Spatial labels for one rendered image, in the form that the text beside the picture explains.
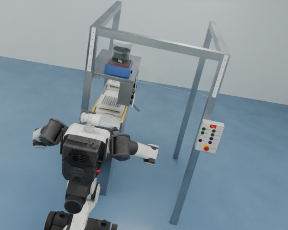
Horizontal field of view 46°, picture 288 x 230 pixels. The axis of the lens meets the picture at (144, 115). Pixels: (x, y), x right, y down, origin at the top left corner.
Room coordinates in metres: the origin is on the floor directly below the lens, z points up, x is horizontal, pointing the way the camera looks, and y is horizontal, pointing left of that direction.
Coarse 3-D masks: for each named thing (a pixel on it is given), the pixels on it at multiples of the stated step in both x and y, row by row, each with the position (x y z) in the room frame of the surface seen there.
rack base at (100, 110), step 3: (99, 108) 2.70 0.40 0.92; (99, 111) 2.67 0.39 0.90; (102, 111) 2.67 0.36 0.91; (105, 111) 2.67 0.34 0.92; (108, 111) 2.67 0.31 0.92; (111, 111) 2.69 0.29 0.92; (114, 111) 2.70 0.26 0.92; (117, 111) 2.71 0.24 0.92; (123, 111) 2.73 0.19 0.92; (114, 114) 2.67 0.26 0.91; (117, 114) 2.67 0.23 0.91; (120, 114) 2.67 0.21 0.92
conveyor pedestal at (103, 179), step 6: (108, 156) 2.63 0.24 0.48; (108, 162) 2.63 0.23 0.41; (114, 162) 3.06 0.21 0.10; (102, 168) 2.63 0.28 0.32; (108, 168) 2.63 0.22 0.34; (102, 174) 2.63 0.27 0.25; (108, 174) 2.63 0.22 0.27; (96, 180) 2.63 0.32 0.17; (102, 180) 2.63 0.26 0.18; (108, 180) 2.65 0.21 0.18; (102, 186) 2.63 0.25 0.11; (102, 192) 2.63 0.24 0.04
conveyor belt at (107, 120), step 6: (108, 90) 3.16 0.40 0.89; (96, 114) 2.63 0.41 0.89; (102, 114) 2.65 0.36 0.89; (108, 114) 2.67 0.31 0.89; (102, 120) 2.54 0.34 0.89; (108, 120) 2.56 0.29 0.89; (114, 120) 2.58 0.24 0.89; (120, 120) 2.60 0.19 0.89; (102, 126) 2.51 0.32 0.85; (108, 126) 2.50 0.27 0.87; (114, 126) 2.51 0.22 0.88
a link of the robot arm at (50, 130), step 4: (48, 124) 1.76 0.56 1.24; (52, 124) 1.76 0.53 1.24; (56, 124) 1.77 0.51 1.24; (44, 128) 1.77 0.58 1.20; (48, 128) 1.73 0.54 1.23; (52, 128) 1.74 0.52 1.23; (56, 128) 1.75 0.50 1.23; (60, 128) 1.78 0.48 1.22; (40, 132) 1.79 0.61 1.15; (44, 132) 1.71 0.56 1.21; (48, 132) 1.71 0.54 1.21; (52, 132) 1.72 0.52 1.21; (56, 132) 1.74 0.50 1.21; (48, 136) 1.69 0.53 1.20; (52, 136) 1.71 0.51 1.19; (56, 136) 1.73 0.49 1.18
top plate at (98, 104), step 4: (104, 96) 2.86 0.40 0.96; (112, 96) 2.90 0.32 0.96; (100, 100) 2.76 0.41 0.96; (104, 100) 2.78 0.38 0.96; (108, 100) 2.80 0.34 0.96; (112, 100) 2.81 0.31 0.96; (96, 104) 2.68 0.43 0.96; (100, 104) 2.69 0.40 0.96; (108, 108) 2.67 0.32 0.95; (112, 108) 2.67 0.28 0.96; (116, 108) 2.68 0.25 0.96; (120, 108) 2.69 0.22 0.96
